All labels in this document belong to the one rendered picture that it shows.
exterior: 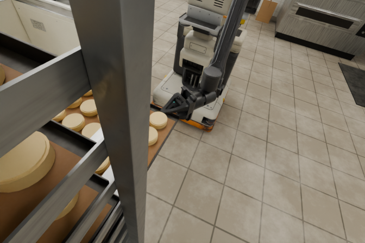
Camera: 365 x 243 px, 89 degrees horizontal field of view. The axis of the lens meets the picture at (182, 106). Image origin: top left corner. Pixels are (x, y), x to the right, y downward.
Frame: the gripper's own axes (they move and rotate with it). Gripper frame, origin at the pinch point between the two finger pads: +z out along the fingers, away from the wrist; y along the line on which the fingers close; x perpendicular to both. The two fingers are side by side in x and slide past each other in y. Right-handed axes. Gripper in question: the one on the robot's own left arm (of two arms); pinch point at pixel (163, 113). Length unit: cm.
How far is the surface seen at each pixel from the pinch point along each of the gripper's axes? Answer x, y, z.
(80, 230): 21.7, 15.5, 26.1
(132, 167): 21.5, 22.7, 20.0
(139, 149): 21.0, 24.4, 19.0
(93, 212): 20.8, 15.6, 24.6
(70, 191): 21.1, 23.5, 25.2
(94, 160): 19.7, 24.0, 22.8
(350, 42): -32, -56, -414
